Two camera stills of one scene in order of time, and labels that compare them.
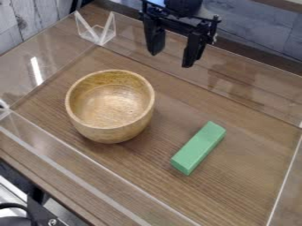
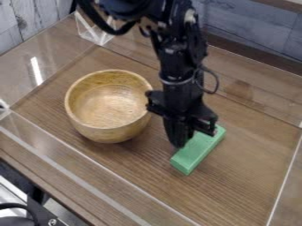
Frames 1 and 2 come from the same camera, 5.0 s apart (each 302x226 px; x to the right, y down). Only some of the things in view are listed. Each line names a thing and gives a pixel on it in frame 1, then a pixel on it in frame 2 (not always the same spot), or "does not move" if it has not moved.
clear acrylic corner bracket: [96, 33] does not move
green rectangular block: [188, 157] does not move
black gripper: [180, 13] -> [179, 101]
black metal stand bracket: [38, 216] does not move
